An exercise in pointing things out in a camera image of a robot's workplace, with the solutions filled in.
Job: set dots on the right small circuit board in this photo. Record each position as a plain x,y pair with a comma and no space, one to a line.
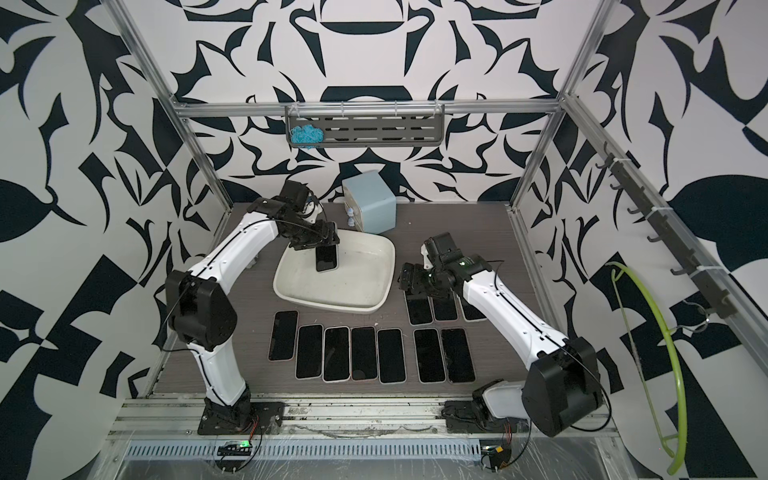
495,458

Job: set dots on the slim black smartphone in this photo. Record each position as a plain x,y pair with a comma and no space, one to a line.
429,356

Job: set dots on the black wall hook rail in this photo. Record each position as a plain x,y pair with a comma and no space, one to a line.
692,261

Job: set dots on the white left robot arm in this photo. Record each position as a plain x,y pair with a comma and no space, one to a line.
200,311

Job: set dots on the left green-lit circuit board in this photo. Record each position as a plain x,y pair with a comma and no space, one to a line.
235,449

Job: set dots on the white plastic storage tub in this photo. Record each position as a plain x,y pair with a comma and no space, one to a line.
360,283

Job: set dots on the white case smartphone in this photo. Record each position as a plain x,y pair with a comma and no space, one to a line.
336,360

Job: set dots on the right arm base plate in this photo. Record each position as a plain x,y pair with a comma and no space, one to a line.
464,417

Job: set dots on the blue mini drawer cabinet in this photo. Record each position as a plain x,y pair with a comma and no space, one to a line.
369,203

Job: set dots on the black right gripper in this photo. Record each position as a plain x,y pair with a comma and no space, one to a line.
412,281

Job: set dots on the grey slotted wall rack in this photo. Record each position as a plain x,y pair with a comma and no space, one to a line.
346,125

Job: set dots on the white slotted cable duct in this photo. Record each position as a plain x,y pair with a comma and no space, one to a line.
315,449

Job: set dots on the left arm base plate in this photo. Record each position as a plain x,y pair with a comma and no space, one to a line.
240,419

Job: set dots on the dark smartphone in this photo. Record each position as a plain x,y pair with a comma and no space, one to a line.
392,368
418,309

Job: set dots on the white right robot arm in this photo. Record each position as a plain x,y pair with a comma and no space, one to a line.
562,385

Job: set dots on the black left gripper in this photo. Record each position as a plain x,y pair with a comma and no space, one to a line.
320,238

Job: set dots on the beige case smartphone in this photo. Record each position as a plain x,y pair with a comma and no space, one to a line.
283,336

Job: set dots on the blue crumpled cloth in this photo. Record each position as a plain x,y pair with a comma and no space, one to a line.
306,136

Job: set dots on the pink case smartphone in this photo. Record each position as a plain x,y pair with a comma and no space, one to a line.
471,313

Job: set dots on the grey edge smartphone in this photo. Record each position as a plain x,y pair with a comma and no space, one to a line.
309,360

